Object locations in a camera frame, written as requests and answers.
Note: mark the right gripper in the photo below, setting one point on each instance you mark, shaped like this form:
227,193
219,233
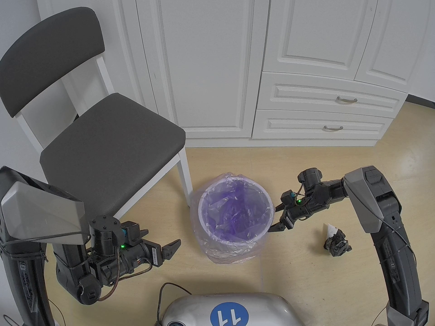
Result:
295,214

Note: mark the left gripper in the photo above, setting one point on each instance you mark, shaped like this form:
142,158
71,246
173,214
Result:
142,255

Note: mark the purple plastic bag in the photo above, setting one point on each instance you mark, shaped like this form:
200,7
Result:
234,212

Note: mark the white printed paper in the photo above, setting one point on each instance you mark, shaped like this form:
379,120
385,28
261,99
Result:
330,229

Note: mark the black plastic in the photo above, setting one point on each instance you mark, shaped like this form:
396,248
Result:
337,243

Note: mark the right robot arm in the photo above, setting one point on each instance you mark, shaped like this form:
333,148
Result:
367,195

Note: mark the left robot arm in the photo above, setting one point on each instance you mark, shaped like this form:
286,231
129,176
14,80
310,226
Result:
40,209

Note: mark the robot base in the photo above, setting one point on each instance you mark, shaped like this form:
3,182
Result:
265,309

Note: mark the white trash bin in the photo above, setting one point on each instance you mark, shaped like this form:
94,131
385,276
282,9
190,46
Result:
238,241

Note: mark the dark grey white chair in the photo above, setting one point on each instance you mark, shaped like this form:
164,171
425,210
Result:
112,134

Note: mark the white wardrobe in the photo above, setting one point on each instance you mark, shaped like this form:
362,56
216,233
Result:
210,63

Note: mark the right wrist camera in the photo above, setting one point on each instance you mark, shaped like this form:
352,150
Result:
287,197

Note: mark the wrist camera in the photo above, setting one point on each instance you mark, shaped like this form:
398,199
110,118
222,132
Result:
131,231
287,197

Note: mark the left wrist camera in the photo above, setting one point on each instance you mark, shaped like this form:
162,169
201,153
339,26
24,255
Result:
131,231

